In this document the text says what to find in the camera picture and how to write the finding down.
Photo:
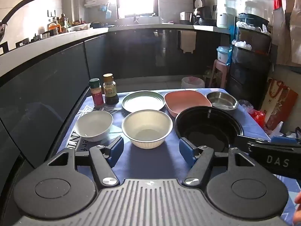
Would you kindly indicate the white bowl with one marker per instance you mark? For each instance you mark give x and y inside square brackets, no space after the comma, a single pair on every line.
[94,122]

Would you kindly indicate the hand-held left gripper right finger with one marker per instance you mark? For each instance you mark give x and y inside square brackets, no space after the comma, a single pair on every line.
[185,149]

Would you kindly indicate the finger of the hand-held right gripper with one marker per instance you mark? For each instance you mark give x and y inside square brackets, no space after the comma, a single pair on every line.
[244,139]

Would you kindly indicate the white trash bin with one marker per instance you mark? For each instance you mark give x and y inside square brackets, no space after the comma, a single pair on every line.
[192,82]

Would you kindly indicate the metal basin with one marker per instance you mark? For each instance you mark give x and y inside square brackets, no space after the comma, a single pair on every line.
[78,27]

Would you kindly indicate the stainless steel pot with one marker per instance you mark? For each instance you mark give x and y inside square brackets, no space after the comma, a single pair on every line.
[185,17]

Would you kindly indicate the red plastic bag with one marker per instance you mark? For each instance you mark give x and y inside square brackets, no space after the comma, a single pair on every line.
[257,119]

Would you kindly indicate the clear plastic bag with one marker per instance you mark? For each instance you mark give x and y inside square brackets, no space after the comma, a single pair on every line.
[245,104]

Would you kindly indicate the white hanging cutting board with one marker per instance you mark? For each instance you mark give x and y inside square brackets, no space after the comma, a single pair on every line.
[187,41]

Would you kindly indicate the blue patterned tablecloth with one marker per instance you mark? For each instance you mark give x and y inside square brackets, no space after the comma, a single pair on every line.
[152,162]

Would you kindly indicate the dark sauce bottle gold cap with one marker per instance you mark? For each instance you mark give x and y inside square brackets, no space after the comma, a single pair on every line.
[110,89]

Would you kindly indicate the red gift bag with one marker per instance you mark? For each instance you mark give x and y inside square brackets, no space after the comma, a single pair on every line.
[279,103]

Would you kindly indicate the stainless steel bowl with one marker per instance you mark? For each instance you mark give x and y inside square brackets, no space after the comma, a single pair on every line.
[221,100]

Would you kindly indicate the pink square plate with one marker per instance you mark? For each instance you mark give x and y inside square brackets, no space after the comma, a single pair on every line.
[185,101]

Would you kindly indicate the hanging apron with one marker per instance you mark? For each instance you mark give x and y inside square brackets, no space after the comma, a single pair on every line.
[294,16]

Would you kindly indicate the cluster of condiment bottles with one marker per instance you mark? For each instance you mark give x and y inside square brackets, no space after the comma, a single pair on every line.
[61,22]

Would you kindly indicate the gas stove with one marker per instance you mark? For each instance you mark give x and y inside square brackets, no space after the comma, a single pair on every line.
[23,42]

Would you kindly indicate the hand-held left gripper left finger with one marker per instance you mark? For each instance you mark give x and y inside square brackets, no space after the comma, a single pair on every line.
[116,146]

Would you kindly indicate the green rimmed round plate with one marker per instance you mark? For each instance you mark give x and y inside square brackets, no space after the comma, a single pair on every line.
[143,101]

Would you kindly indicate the cream ribbed bowl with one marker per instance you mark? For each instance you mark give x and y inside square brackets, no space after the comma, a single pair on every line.
[147,124]

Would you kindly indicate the pink plastic stool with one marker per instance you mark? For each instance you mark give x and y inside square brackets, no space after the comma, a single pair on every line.
[219,64]

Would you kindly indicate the white tall kitchen appliance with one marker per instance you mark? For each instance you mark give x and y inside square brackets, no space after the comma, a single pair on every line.
[225,11]

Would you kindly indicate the person's right hand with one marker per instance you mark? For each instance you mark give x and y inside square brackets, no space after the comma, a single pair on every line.
[298,207]

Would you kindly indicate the black bowl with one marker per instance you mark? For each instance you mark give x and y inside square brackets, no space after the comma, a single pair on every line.
[207,122]

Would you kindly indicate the white pot with blue lid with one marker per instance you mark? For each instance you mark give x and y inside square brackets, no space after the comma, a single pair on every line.
[223,55]

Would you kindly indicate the red spice bottle green cap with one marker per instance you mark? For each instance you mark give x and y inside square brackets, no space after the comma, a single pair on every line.
[96,94]

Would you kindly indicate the black storage rack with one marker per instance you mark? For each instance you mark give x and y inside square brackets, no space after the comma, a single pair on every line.
[249,75]

